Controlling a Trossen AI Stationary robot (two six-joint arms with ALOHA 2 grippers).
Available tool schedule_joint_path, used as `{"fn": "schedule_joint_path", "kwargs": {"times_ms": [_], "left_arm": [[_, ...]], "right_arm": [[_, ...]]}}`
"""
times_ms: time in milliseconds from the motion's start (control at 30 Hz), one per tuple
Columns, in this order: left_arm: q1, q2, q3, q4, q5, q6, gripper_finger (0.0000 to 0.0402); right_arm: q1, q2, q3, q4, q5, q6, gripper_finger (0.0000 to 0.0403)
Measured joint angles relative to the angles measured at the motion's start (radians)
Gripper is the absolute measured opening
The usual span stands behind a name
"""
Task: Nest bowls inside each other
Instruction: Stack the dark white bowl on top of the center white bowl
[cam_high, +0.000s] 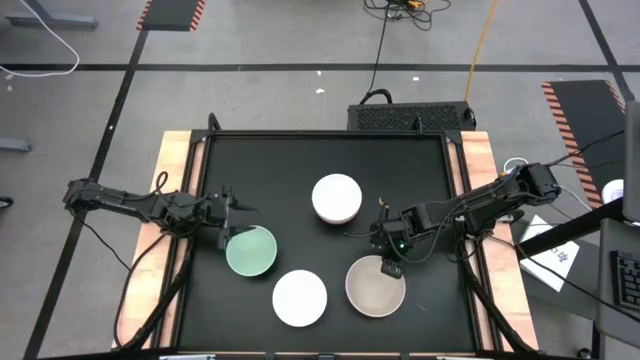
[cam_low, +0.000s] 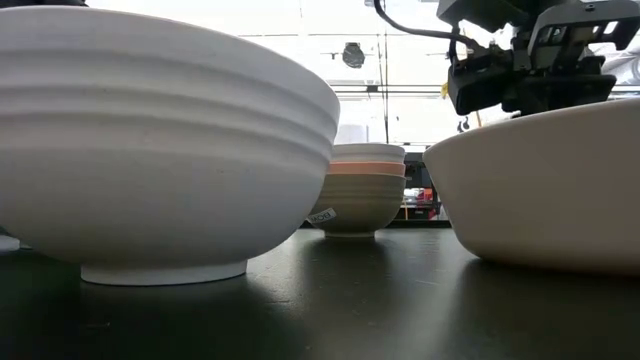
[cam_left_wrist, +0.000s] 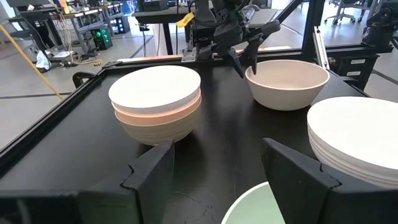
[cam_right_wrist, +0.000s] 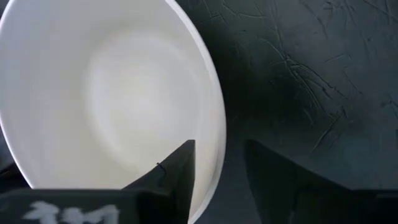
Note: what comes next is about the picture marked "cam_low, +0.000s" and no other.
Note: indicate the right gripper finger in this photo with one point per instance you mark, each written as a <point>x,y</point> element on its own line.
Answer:
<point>565,92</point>

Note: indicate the beige bowl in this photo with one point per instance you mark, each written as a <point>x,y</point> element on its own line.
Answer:
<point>540,190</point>

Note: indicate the small white ribbed bowl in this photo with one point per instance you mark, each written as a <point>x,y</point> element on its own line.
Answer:
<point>368,152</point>

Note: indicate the olive brown bowl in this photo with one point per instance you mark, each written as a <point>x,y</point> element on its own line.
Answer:
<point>362,200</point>

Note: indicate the large white ribbed bowl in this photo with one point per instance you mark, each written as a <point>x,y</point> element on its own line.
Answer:
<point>150,150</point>

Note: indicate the mint green bowl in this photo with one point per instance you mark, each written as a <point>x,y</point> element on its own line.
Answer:
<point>7,243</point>

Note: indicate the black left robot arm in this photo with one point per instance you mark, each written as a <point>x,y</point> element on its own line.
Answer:
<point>45,2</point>

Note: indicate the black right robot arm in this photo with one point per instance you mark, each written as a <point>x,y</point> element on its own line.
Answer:
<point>480,10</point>

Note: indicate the black computer case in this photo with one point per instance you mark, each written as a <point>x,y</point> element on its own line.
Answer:
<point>417,175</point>

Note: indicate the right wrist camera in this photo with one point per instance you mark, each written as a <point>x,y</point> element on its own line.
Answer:
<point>475,85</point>

